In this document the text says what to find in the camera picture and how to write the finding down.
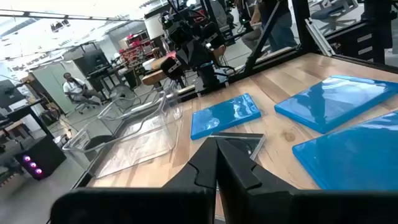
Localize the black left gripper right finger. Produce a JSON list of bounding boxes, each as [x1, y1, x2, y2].
[[216, 138, 398, 224]]

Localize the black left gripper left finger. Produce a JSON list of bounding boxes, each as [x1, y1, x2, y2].
[[50, 136, 218, 224]]

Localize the blue plastic disc case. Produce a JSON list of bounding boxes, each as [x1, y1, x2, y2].
[[292, 110, 398, 192], [274, 74, 398, 135], [190, 93, 262, 141]]

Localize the clear black CD jewel case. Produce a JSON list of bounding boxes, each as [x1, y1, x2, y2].
[[207, 131, 267, 161]]

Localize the wooden stool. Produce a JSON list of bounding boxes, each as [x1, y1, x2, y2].
[[141, 70, 169, 86]]

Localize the clear plastic bin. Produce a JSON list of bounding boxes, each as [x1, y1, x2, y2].
[[62, 93, 185, 180], [96, 81, 184, 125]]

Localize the standing person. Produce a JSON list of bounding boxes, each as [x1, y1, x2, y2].
[[241, 0, 299, 53]]

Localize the black monitor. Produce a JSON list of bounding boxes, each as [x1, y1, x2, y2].
[[73, 49, 110, 77]]

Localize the black computer tower purple lights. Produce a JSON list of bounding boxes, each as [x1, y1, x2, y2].
[[14, 134, 68, 181]]

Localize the office chair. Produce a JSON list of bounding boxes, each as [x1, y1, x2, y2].
[[67, 93, 97, 115], [310, 0, 360, 35]]

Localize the seated person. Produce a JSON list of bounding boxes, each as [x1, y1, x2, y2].
[[62, 72, 105, 106]]

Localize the pale green cabinet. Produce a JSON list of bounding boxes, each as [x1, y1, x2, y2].
[[30, 60, 90, 114]]

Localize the black drawer cabinet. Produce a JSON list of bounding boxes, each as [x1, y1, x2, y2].
[[325, 17, 392, 63]]

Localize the black desk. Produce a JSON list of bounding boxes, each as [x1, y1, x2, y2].
[[0, 79, 52, 138]]

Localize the silver aluminium bracket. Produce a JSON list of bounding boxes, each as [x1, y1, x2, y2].
[[303, 17, 336, 57]]

